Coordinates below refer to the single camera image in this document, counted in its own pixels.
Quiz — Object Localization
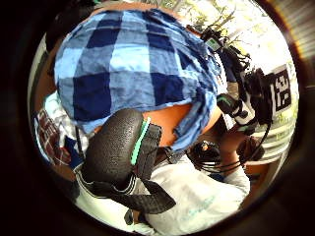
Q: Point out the red plaid cloth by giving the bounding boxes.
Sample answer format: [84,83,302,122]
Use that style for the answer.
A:
[33,109,73,166]

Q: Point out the white marker cube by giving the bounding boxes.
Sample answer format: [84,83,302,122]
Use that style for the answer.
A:
[267,64,294,116]

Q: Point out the white striped cloth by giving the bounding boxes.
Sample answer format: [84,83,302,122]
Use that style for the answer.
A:
[42,91,91,155]

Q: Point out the black cable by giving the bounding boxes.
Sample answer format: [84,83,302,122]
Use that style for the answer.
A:
[188,122,272,175]

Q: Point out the blue checked cloth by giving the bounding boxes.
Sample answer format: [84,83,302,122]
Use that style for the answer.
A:
[53,9,224,153]

